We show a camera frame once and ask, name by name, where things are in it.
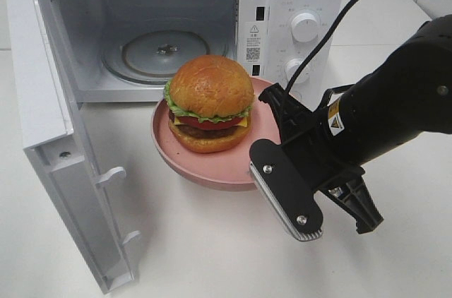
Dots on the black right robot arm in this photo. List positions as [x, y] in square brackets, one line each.
[408, 94]

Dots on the burger with lettuce and cheese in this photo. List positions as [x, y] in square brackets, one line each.
[210, 100]

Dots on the white lower timer knob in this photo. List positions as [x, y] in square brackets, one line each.
[291, 67]

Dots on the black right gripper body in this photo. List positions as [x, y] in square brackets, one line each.
[313, 157]

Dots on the white microwave door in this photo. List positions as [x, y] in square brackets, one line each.
[57, 144]

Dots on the glass microwave turntable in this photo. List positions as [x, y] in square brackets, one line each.
[152, 58]

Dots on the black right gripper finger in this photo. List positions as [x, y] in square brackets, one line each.
[354, 198]
[292, 117]

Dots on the white upper power knob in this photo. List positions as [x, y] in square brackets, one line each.
[305, 26]

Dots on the pink round plate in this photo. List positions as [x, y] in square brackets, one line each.
[227, 170]

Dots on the white warning label sticker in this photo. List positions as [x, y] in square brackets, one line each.
[253, 41]

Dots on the white microwave oven body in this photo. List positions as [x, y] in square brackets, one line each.
[90, 24]

